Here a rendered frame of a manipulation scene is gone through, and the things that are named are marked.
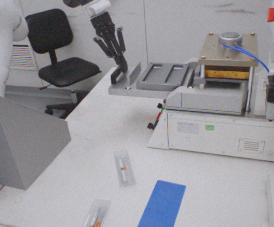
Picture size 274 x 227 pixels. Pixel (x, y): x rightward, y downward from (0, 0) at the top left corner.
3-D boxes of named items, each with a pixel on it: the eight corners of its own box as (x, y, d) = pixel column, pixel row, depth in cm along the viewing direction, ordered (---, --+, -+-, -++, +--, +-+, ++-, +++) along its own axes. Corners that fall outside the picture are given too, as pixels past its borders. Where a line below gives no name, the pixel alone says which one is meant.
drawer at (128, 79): (193, 77, 127) (193, 59, 123) (184, 102, 109) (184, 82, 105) (127, 73, 136) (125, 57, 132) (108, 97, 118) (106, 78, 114)
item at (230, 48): (271, 57, 116) (277, 22, 109) (278, 95, 91) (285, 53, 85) (206, 55, 123) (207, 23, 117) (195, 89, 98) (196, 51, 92)
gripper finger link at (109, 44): (102, 31, 114) (99, 32, 115) (114, 58, 119) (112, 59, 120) (106, 28, 118) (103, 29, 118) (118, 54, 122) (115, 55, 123)
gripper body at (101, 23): (111, 8, 115) (121, 31, 118) (93, 16, 119) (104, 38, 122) (104, 13, 109) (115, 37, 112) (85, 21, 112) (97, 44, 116)
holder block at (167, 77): (188, 69, 125) (188, 63, 124) (180, 91, 109) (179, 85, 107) (150, 67, 130) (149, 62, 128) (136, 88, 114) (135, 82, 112)
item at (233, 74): (252, 60, 116) (255, 35, 111) (253, 85, 98) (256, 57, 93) (206, 58, 121) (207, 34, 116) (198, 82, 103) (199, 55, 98)
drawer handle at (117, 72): (127, 69, 130) (127, 60, 128) (115, 84, 118) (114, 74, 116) (123, 68, 131) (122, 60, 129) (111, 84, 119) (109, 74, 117)
